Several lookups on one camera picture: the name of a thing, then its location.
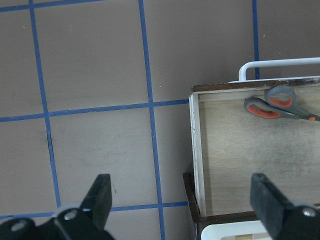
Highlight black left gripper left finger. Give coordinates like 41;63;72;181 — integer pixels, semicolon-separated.
79;174;112;230

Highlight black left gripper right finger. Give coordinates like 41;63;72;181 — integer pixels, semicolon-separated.
250;173;294;240

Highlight grey orange scissors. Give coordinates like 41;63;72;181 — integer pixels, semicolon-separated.
243;85;320;122

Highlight white wooden drawer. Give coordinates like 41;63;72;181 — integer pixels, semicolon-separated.
188;57;320;218

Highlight white plastic crate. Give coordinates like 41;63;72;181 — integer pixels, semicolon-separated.
200;220;272;240

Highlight dark brown wooden cabinet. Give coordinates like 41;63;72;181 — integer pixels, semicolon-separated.
183;172;258;240

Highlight brown paper table cover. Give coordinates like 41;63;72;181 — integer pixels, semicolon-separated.
0;0;320;240

